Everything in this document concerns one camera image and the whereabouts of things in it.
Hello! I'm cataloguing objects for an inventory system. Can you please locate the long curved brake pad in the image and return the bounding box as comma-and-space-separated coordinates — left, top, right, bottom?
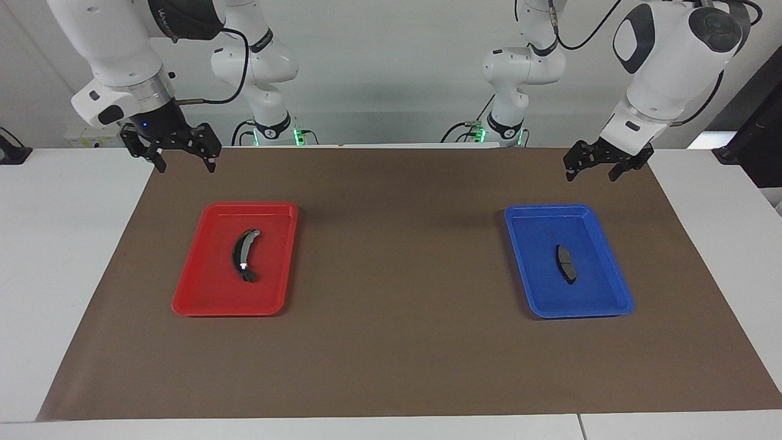
230, 229, 262, 284

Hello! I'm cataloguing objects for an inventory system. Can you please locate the small dark brake pad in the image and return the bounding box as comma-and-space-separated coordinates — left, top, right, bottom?
555, 244, 578, 285

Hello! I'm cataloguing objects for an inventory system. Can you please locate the white box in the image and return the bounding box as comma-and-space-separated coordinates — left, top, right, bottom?
64, 125, 123, 149

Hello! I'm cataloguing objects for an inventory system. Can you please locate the blue plastic tray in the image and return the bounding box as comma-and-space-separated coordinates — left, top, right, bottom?
504, 203, 635, 320

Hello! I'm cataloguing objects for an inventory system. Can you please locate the red plastic tray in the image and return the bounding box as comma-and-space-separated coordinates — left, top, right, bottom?
172, 202, 299, 317

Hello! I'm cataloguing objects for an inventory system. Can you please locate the large black stand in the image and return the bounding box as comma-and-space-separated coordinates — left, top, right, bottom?
712, 61, 782, 190

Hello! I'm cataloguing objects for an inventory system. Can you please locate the brown table mat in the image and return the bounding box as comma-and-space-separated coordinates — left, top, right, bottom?
37, 147, 782, 422

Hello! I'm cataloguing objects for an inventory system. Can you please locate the black right base cable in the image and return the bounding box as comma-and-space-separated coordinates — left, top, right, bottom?
230, 119, 257, 147

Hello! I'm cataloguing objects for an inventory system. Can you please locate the black base cable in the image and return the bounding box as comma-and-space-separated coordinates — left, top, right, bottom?
440, 95, 497, 145
230, 119, 257, 147

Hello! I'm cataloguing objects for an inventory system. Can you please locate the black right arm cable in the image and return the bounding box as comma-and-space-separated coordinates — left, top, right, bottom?
174, 27, 251, 106

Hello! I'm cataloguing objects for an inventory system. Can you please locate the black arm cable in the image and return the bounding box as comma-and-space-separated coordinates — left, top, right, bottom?
174, 27, 251, 106
547, 0, 764, 127

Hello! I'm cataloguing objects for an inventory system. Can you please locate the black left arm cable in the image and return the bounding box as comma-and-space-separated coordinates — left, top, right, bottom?
547, 0, 764, 127

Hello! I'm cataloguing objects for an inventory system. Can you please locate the black left base cable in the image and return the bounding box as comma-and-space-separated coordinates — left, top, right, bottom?
440, 95, 497, 145

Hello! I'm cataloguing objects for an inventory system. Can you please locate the small black clamp mount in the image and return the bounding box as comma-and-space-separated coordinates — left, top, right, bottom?
0, 126, 32, 166

